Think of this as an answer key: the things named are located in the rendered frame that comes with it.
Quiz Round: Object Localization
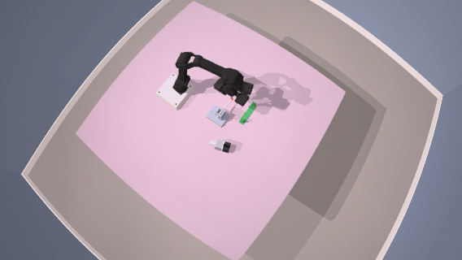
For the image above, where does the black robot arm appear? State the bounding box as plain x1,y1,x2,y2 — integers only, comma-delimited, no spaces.
173,51,253,95

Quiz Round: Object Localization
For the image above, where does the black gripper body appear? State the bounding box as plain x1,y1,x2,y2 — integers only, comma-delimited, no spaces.
213,79,250,106

